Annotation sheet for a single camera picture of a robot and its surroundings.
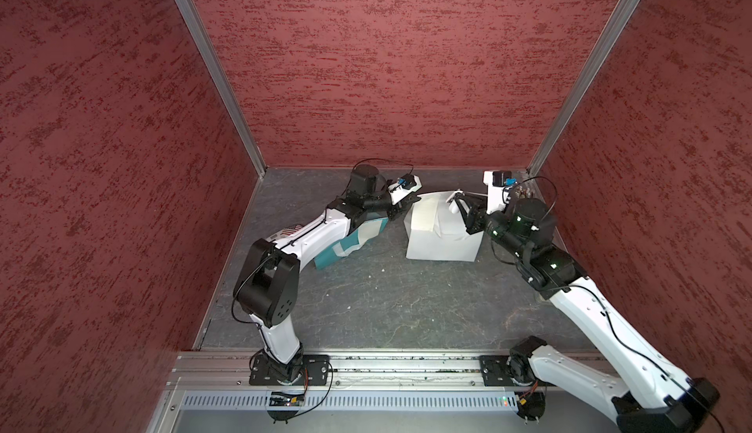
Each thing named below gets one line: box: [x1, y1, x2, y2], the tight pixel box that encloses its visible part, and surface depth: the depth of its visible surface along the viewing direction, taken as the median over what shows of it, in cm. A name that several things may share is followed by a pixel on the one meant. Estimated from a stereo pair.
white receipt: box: [411, 195, 439, 233], surface depth 86 cm
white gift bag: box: [403, 190, 485, 262], surface depth 88 cm
